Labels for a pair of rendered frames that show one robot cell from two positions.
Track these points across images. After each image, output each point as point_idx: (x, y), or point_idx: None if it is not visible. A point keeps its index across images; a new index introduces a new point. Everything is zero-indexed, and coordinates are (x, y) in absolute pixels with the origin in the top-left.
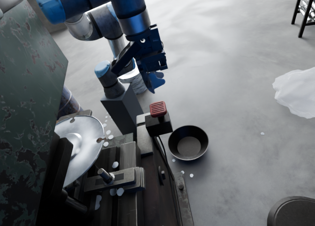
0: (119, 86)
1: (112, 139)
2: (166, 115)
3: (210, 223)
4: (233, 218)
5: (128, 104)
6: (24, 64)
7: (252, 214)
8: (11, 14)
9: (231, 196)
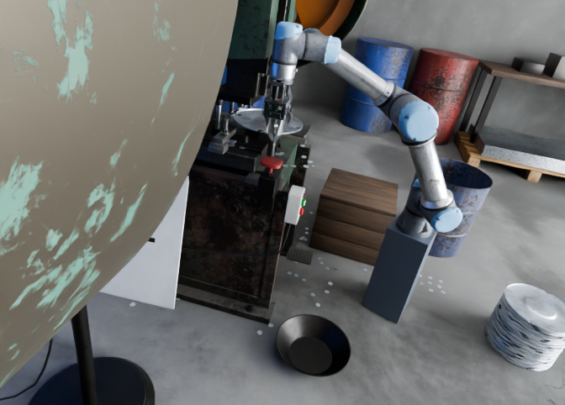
0: (411, 221)
1: (282, 165)
2: (268, 177)
3: (192, 319)
4: (178, 344)
5: (390, 248)
6: (234, 32)
7: (166, 366)
8: (250, 18)
9: (201, 359)
